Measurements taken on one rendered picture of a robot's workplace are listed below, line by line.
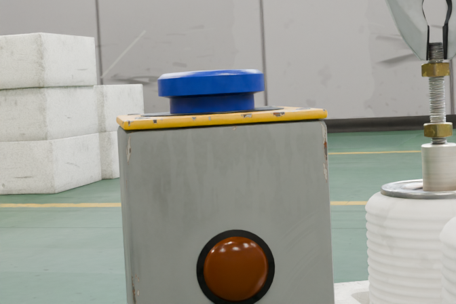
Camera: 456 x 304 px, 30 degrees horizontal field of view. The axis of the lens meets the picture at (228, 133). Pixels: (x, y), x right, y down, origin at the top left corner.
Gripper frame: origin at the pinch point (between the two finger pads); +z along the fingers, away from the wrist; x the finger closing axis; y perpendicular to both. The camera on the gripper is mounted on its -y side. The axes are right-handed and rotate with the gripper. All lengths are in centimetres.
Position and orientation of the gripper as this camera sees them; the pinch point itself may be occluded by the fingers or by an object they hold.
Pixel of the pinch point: (437, 38)
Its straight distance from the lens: 54.5
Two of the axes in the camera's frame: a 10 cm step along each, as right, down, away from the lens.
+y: 0.9, -0.5, 9.9
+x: -9.9, 0.4, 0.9
